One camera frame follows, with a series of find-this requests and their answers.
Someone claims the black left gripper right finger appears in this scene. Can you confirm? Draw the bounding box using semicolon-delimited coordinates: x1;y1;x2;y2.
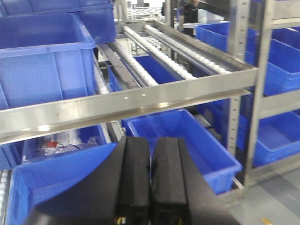
151;137;239;225

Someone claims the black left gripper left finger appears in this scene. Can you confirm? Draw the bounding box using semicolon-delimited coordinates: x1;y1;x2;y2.
24;136;150;225

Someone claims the blue bin lower centre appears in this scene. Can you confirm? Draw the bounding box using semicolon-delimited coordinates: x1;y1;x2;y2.
121;109;242;194

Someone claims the blue bin front left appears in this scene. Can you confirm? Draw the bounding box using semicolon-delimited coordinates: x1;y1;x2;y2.
6;143;116;225

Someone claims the blue bin with plastic bags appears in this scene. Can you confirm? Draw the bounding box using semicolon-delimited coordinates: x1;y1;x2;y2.
22;124;111;164

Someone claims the blue bin right lower shelf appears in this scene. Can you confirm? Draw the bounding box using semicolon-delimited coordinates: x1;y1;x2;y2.
253;112;300;167

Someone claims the blue bin shelf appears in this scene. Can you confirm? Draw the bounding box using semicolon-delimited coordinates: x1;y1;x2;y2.
263;27;300;96
253;112;300;167

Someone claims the blue bin under rollers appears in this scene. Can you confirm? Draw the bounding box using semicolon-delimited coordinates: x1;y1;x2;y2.
108;55;183;92

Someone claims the stainless steel shelf rack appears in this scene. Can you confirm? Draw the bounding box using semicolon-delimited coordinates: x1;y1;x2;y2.
0;0;260;211

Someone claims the blue bin upper left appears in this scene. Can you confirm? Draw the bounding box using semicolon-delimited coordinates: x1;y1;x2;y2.
0;14;96;109

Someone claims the white roller track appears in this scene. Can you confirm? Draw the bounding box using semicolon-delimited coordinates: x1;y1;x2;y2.
143;24;196;80
122;25;160;88

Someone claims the blue bin right middle shelf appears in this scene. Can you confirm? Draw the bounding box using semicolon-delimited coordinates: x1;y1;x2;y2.
263;27;300;96

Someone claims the blue bin far right rear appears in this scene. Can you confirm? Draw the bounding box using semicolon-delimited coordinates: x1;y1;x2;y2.
195;22;257;53

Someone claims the blue bin top left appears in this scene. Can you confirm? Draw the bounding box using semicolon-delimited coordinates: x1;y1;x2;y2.
0;0;116;45

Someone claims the neighbouring steel shelf rack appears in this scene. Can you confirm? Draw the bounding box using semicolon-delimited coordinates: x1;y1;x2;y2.
229;0;300;188

